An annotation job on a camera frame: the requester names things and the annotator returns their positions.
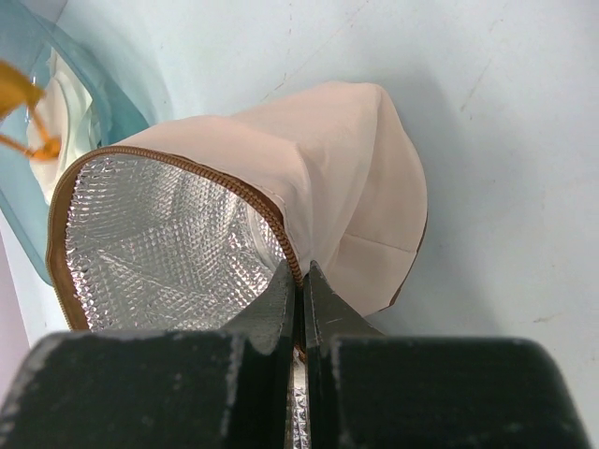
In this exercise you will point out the teal transparent plastic bin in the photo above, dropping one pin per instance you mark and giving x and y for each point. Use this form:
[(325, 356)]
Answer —
[(29, 32)]

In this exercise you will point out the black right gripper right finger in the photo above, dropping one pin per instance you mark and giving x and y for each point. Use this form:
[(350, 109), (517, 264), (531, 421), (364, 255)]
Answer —
[(369, 390)]

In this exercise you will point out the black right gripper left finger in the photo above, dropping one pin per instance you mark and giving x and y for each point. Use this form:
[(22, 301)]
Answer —
[(225, 388)]

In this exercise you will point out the white bra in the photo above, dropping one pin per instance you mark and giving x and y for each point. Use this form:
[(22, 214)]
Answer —
[(61, 120)]

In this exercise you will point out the beige cylindrical zipper bag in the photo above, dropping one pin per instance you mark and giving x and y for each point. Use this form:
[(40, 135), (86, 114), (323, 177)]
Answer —
[(183, 225)]

